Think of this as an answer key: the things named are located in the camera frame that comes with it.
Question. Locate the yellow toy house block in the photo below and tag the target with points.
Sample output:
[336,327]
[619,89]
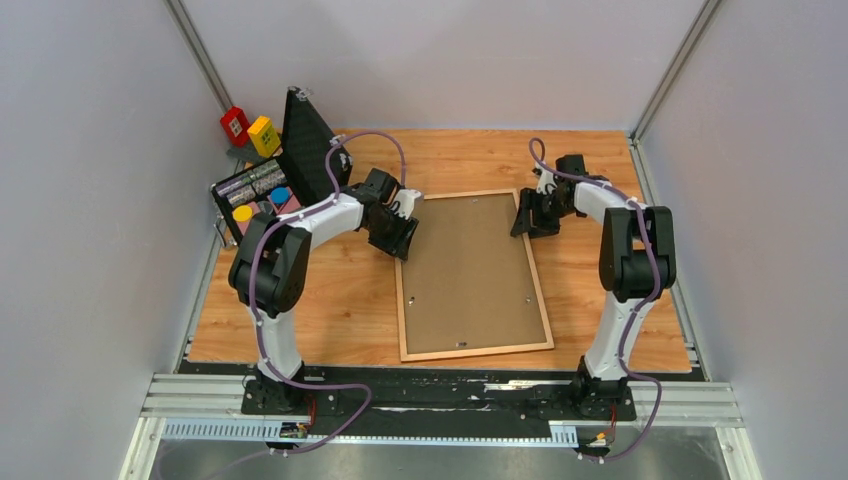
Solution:
[264,137]

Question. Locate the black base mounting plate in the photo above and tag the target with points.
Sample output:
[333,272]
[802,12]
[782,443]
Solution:
[430,402]

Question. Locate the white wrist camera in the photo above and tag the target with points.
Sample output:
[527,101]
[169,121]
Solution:
[546,180]
[404,202]

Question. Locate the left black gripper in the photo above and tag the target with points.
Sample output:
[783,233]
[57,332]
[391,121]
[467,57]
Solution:
[399,245]

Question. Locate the aluminium rail frame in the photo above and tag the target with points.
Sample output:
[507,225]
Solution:
[207,407]

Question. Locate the black open toy case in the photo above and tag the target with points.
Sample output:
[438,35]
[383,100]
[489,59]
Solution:
[299,166]

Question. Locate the red toy house block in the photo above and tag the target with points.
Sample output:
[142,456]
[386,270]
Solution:
[235,125]

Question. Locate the blue round disc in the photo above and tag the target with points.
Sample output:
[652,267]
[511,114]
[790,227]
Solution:
[280,196]

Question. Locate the yellow round disc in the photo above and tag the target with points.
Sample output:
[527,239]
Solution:
[243,213]

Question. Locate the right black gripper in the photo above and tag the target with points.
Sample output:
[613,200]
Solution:
[526,223]

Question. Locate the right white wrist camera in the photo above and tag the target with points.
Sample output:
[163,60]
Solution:
[546,180]

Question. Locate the wooden picture frame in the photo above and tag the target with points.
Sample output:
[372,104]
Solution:
[474,278]

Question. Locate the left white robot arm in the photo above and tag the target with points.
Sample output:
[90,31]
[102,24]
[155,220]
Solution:
[270,268]

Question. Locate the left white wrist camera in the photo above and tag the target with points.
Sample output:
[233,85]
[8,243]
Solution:
[404,202]

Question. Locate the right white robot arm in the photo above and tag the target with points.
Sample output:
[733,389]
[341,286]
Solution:
[636,263]

